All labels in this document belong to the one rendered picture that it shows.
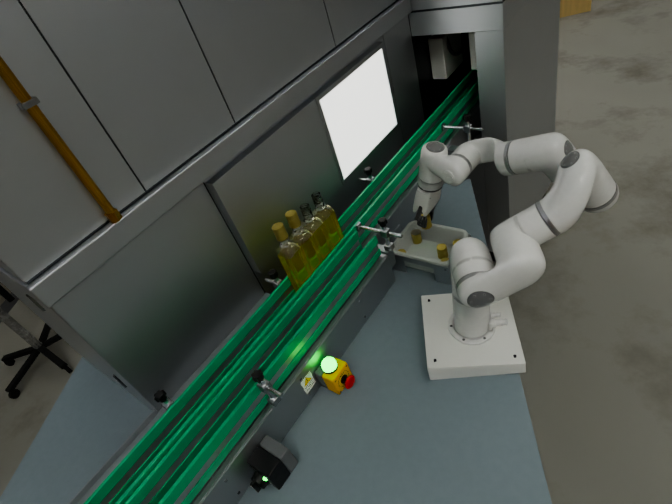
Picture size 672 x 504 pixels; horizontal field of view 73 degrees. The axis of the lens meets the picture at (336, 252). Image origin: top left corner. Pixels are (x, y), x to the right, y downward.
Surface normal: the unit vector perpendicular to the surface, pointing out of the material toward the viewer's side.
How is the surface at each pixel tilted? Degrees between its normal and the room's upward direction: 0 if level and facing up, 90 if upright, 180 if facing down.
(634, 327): 0
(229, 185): 90
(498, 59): 90
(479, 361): 5
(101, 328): 90
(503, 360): 5
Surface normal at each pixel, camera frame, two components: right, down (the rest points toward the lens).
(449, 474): -0.27, -0.72
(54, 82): 0.79, 0.22
